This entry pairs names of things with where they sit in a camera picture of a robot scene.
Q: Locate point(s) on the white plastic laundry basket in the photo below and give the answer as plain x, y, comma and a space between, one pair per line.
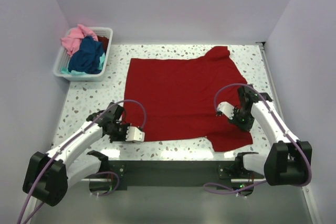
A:
63, 58

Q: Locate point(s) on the dark red t shirt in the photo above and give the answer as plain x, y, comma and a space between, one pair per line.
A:
104, 41

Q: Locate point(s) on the dark blue t shirt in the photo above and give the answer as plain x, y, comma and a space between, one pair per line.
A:
89, 47

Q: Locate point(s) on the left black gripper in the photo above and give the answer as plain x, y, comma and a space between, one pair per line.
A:
123, 138

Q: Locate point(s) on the light teal t shirt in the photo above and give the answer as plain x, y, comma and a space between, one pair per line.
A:
84, 65

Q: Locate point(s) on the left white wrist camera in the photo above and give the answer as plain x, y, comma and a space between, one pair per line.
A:
135, 135

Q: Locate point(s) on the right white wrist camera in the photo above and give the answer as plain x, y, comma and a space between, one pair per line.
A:
225, 109

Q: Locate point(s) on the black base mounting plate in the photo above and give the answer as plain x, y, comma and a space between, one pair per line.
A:
171, 174

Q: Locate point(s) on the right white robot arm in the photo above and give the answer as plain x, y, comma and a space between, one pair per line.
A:
289, 159

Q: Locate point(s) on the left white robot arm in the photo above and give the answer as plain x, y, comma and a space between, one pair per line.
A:
49, 175

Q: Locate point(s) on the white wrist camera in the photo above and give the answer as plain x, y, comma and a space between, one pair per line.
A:
225, 109
135, 135

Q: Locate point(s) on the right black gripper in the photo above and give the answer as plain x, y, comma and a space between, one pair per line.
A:
246, 127

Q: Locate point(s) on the pink t shirt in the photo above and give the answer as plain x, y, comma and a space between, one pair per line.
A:
73, 40

